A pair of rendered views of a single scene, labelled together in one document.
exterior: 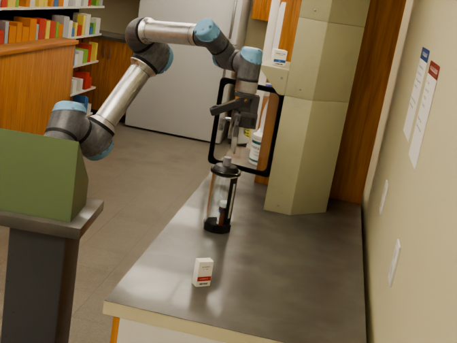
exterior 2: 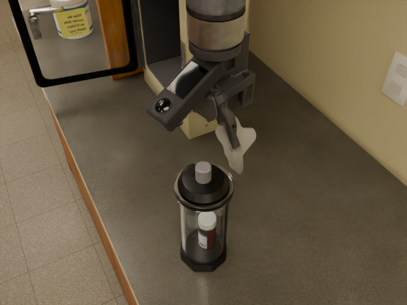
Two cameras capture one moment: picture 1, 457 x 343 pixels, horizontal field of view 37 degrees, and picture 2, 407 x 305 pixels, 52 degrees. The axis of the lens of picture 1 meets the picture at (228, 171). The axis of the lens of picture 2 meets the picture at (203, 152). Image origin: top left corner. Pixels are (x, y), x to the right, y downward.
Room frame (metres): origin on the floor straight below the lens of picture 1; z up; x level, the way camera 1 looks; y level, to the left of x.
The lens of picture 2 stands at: (1.93, 0.29, 1.73)
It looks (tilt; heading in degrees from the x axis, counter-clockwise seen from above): 45 degrees down; 324
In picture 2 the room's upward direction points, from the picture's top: straight up
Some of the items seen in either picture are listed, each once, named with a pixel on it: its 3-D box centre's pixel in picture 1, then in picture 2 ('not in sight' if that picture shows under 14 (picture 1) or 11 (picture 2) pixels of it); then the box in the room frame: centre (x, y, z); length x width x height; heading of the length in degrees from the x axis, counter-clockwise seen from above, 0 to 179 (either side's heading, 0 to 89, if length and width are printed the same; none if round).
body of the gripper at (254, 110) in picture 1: (244, 110); (217, 74); (2.33, -0.02, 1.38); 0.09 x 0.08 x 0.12; 98
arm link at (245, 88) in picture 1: (245, 86); (214, 23); (2.34, -0.01, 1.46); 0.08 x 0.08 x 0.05
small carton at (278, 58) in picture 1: (278, 57); not in sight; (2.76, -0.12, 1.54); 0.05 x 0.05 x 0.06; 11
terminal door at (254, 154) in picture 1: (245, 127); (75, 17); (3.00, -0.04, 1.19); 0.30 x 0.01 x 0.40; 73
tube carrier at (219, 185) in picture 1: (221, 197); (203, 219); (2.33, 0.01, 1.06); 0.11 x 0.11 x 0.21
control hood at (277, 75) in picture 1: (276, 75); not in sight; (2.81, -0.13, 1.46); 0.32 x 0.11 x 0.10; 172
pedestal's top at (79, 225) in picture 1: (48, 211); not in sight; (2.28, 0.61, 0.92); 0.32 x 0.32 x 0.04; 88
